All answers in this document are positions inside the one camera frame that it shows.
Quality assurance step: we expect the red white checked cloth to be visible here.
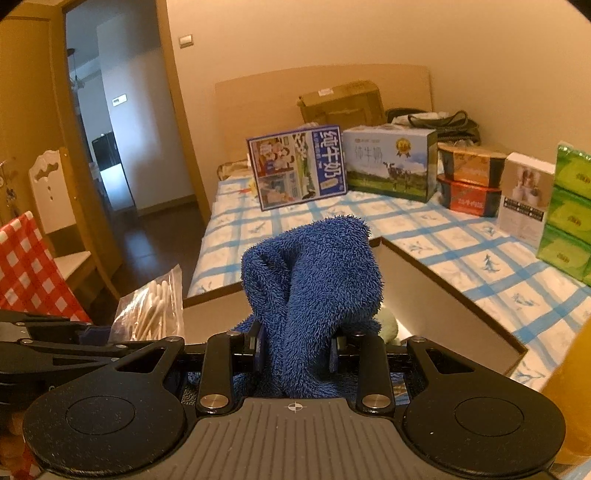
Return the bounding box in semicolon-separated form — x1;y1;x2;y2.
0;211;91;324

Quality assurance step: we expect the green plush toy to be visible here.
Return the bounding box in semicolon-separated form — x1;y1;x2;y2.
376;306;399;345

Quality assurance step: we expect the wooden headboard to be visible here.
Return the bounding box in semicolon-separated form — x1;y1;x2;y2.
154;0;433;227

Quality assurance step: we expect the brown cardboard box on headboard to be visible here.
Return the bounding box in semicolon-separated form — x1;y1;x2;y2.
297;80;387;130

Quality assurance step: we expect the blue white checked sheet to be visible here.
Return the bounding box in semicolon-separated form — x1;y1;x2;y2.
188;178;590;390

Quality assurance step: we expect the blue milk carton box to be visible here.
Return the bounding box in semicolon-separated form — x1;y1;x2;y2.
246;125;348;211

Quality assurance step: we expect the blue terry towel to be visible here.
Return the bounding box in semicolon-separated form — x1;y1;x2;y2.
186;214;394;402

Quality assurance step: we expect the brown cardboard shoe box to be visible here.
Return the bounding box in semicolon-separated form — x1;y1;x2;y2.
183;237;528;376

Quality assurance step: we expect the green white milk carton box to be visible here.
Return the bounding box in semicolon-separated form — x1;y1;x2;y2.
342;124;438;202

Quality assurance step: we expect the upper orange snack box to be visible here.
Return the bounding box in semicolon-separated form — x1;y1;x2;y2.
438;142;507;188

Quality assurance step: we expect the green tissue pack stack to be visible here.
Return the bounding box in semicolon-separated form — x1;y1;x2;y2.
537;143;591;285

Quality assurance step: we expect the bag of cotton swabs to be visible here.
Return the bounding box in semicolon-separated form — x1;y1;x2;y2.
109;265;184;343

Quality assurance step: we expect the white product box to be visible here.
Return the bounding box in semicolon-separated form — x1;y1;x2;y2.
497;152;555;250

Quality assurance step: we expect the orange juice bottle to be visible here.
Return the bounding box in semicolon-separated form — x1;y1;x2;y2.
542;322;591;466

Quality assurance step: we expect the black bag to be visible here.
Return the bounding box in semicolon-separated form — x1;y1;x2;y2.
386;108;481;146

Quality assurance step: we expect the white wooden chair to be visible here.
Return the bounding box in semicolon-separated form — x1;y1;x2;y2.
28;148;117;296

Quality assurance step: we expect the lower red snack box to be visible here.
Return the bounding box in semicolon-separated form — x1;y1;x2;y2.
437;175;501;218

